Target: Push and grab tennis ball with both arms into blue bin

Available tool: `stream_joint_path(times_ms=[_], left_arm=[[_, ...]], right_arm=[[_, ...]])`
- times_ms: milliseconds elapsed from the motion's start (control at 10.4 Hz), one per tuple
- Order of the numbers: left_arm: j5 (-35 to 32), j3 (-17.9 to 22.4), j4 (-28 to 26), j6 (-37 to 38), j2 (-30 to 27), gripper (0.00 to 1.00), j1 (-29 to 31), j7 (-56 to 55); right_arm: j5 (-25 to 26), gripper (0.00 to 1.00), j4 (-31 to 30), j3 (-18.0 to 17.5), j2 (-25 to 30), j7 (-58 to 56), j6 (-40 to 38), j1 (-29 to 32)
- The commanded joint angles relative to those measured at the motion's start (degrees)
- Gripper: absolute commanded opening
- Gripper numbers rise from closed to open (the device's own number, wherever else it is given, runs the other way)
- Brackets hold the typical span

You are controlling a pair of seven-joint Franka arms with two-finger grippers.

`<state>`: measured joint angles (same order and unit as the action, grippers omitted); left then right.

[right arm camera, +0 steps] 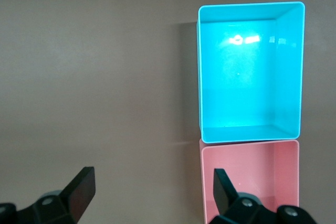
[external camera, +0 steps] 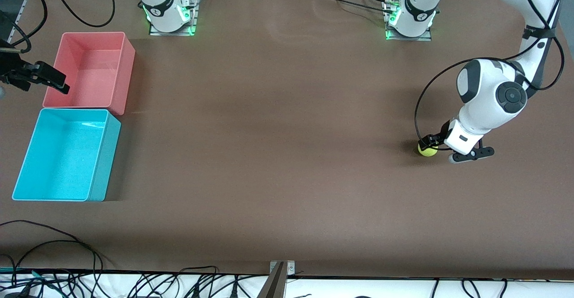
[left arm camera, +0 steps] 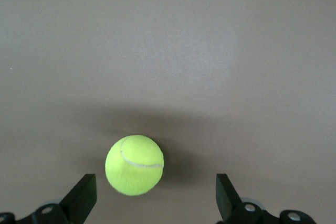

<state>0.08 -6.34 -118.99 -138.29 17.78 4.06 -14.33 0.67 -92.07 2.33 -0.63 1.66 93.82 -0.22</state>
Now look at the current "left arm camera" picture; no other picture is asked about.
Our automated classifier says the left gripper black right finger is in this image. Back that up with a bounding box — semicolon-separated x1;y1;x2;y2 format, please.
215;173;316;224

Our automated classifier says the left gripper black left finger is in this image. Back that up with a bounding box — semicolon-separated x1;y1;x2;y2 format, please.
0;173;98;224

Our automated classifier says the yellow tennis ball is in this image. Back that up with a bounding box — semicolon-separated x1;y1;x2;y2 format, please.
104;134;165;197

